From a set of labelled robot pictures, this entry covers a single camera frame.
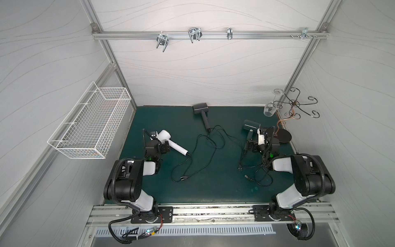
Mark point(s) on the small metal hook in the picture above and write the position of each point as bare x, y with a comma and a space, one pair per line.
229, 33

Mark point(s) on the white wire basket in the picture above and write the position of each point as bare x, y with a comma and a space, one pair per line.
88, 130

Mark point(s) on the black hair dryer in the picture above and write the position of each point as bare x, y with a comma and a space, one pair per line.
202, 109

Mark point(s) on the white hair dryer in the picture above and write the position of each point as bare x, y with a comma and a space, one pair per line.
164, 136

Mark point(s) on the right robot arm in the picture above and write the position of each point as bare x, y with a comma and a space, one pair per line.
311, 178

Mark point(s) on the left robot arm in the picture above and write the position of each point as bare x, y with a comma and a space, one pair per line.
125, 183

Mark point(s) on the horizontal aluminium rail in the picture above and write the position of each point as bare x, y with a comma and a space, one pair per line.
206, 35

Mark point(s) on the metal double hook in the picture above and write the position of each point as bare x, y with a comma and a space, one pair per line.
195, 34

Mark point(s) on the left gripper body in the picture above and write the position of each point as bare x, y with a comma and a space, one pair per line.
165, 146

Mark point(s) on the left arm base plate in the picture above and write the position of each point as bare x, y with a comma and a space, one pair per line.
158, 214

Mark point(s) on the white slotted cable duct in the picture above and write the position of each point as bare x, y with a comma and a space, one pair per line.
192, 230

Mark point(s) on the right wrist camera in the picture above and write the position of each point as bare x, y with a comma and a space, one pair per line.
261, 133

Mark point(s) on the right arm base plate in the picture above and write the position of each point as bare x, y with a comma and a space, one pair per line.
268, 213

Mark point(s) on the clear wine glass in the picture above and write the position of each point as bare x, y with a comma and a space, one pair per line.
271, 108

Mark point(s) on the green table mat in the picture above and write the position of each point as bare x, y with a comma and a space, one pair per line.
217, 173

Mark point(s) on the copper wire glass rack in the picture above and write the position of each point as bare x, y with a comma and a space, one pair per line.
283, 135

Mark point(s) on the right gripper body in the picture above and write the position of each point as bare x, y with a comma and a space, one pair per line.
254, 145

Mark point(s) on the green hair dryer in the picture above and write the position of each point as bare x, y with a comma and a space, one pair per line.
252, 131

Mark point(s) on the metal hook clamp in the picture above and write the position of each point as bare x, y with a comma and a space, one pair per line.
162, 40

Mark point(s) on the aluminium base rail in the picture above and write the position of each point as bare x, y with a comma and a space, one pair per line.
200, 214

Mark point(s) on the right metal hook bracket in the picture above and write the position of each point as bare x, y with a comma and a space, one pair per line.
304, 35

